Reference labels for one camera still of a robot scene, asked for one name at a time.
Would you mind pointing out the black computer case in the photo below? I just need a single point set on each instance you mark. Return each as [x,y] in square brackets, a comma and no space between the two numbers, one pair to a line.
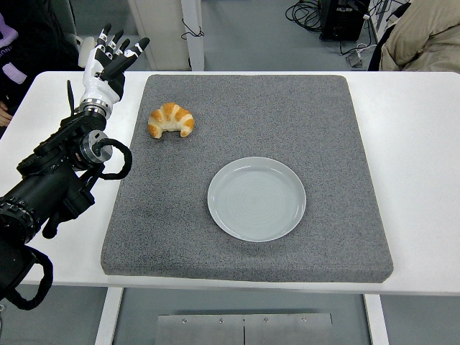
[341,19]

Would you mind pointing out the golden croissant bread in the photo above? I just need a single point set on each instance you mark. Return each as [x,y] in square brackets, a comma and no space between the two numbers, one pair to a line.
[172,118]

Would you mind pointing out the white square post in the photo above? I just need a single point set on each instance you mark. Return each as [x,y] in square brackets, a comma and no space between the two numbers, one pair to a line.
[196,54]

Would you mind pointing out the person's hand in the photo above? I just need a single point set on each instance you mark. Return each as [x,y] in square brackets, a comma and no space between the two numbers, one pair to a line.
[3,115]

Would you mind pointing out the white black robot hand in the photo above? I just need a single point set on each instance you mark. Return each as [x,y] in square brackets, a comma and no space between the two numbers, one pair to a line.
[94,84]

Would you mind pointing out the white chair armrest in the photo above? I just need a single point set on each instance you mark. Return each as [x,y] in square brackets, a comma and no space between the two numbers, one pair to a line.
[85,48]

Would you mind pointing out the grey power adapter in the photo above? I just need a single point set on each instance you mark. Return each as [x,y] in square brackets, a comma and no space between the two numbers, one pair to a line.
[355,59]

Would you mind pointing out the white furniture panel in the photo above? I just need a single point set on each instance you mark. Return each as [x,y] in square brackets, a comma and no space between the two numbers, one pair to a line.
[158,32]

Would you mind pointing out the grey speckled foam mat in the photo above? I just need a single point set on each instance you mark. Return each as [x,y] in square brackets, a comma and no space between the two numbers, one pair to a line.
[251,108]

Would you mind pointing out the beige padded coat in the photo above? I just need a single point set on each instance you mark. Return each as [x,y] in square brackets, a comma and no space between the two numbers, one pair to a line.
[420,39]

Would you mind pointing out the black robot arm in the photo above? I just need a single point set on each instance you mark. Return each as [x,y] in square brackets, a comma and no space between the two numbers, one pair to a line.
[43,187]

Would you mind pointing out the white table leg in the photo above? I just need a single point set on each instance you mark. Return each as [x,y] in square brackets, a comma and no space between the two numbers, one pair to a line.
[108,316]
[377,323]

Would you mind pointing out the pale grey round plate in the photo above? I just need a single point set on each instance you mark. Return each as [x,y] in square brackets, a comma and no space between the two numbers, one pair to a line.
[257,199]

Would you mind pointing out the black chair back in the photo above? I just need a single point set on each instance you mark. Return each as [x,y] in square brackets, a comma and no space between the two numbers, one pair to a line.
[376,54]

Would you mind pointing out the grey metal plate with screws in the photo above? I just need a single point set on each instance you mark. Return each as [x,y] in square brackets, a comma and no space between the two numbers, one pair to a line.
[215,330]

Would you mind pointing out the person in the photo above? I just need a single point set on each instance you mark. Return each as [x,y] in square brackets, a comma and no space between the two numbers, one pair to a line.
[36,36]

